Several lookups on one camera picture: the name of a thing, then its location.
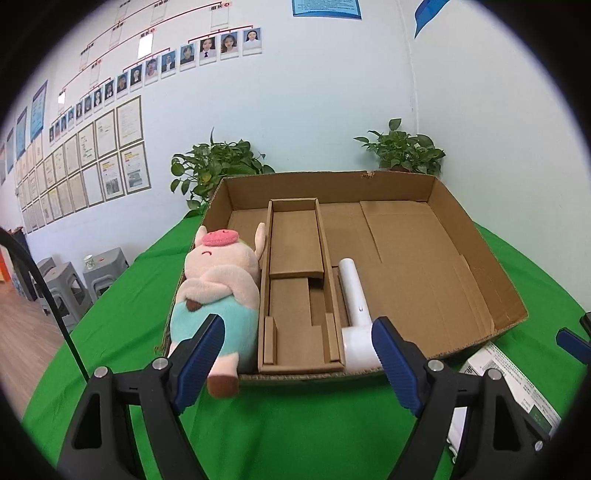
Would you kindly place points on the pink pig plush toy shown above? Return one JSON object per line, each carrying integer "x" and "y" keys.
{"x": 217, "y": 286}

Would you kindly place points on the black cabinet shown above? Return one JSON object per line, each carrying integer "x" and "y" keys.
{"x": 23, "y": 258}

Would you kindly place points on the white paper cup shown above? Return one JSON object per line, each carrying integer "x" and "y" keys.
{"x": 90, "y": 262}

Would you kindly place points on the wall of framed certificates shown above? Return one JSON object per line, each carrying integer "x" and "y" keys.
{"x": 87, "y": 161}

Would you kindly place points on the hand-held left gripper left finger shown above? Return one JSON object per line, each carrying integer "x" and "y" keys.
{"x": 198, "y": 360}

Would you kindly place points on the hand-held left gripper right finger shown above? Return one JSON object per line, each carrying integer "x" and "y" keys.
{"x": 397, "y": 364}

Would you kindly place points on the blue wall poster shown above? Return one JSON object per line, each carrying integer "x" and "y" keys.
{"x": 22, "y": 133}
{"x": 9, "y": 150}
{"x": 39, "y": 110}

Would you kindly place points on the blue wall banner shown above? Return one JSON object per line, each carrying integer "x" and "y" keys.
{"x": 429, "y": 14}

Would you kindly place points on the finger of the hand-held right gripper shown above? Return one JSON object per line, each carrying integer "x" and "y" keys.
{"x": 572, "y": 344}
{"x": 586, "y": 323}

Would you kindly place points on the white hair dryer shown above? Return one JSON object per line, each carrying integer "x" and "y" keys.
{"x": 353, "y": 286}

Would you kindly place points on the small potted green plant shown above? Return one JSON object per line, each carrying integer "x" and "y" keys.
{"x": 401, "y": 152}

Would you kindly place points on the white carton with barcode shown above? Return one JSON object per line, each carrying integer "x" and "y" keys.
{"x": 503, "y": 369}

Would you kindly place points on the green tablecloth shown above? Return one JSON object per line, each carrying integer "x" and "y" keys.
{"x": 300, "y": 424}

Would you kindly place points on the blue notice board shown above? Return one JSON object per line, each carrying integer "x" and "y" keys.
{"x": 325, "y": 7}

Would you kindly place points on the large cardboard box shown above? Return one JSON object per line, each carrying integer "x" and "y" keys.
{"x": 415, "y": 267}

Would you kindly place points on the wall chart of portrait photos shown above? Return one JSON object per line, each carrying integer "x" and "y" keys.
{"x": 152, "y": 64}

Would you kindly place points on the narrow cardboard box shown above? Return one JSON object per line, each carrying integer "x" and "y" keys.
{"x": 293, "y": 244}

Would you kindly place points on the grey plastic stool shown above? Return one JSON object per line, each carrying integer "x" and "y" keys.
{"x": 69, "y": 290}
{"x": 45, "y": 266}
{"x": 108, "y": 270}

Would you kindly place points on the bushy potted green plant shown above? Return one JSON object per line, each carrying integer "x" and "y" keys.
{"x": 212, "y": 166}

